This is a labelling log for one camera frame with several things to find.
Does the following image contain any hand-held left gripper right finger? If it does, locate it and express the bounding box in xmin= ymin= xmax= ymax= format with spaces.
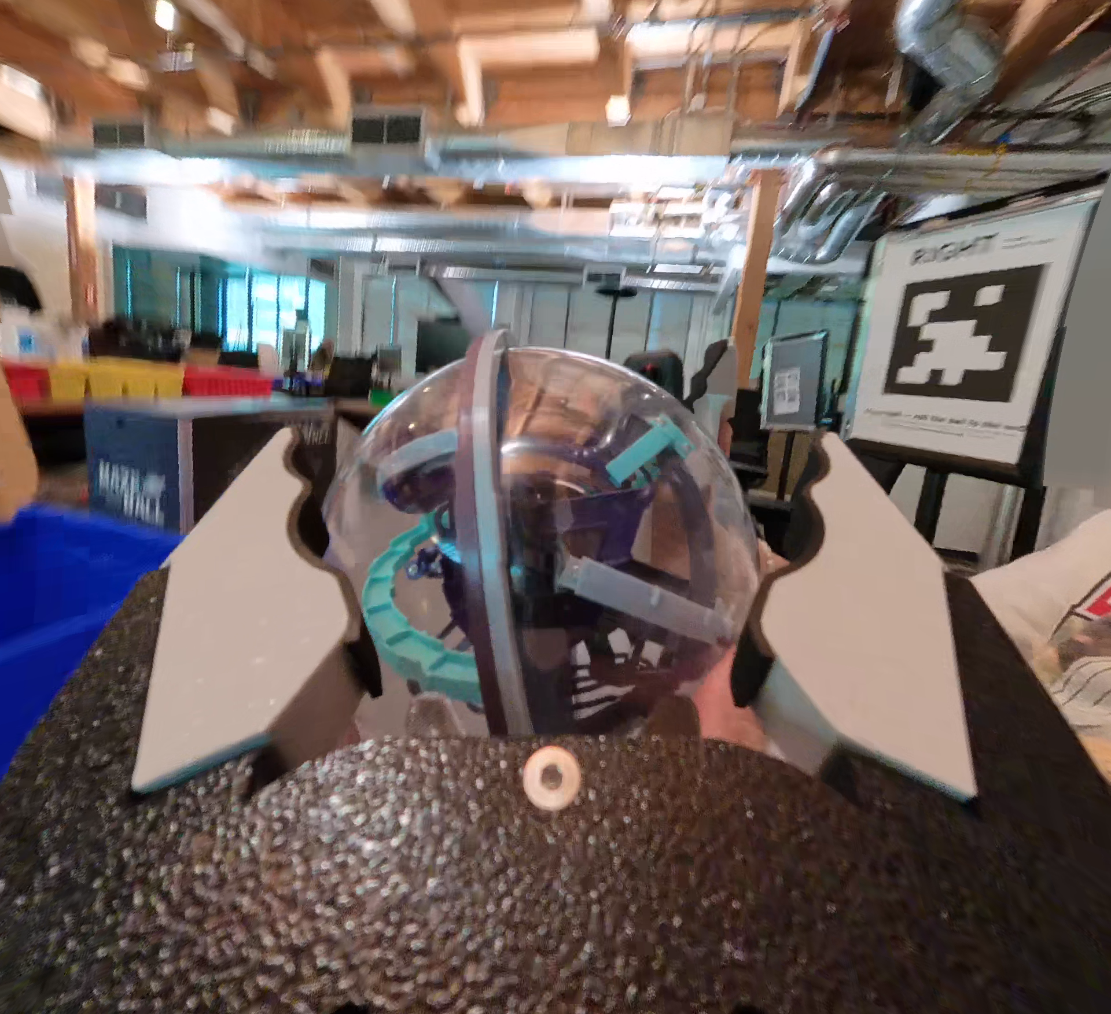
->
xmin=731 ymin=431 xmax=981 ymax=802

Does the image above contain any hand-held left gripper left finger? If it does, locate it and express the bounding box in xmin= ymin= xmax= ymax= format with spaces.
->
xmin=130 ymin=424 xmax=384 ymax=797

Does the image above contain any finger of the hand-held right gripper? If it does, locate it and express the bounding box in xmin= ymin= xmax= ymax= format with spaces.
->
xmin=686 ymin=340 xmax=741 ymax=447

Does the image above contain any clear maze ball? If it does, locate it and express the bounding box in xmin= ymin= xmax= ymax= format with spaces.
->
xmin=323 ymin=329 xmax=765 ymax=738

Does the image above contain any person's right hand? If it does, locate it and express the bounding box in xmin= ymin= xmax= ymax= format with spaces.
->
xmin=694 ymin=639 xmax=774 ymax=759

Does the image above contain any framed marker sign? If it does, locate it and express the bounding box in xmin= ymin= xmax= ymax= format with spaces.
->
xmin=844 ymin=194 xmax=1105 ymax=473

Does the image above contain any blue plastic bin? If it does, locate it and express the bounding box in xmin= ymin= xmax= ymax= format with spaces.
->
xmin=0 ymin=502 xmax=185 ymax=776

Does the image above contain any person's printed shirt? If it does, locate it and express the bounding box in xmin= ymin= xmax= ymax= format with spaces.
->
xmin=967 ymin=511 xmax=1111 ymax=742

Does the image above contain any dark printed cardboard box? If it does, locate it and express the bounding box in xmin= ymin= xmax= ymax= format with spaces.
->
xmin=85 ymin=400 xmax=341 ymax=533

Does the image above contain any black sign stand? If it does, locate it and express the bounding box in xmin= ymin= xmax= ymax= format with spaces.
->
xmin=855 ymin=459 xmax=1051 ymax=573

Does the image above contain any long horizontal metal duct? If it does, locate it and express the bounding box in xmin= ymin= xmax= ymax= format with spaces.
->
xmin=52 ymin=120 xmax=869 ymax=191

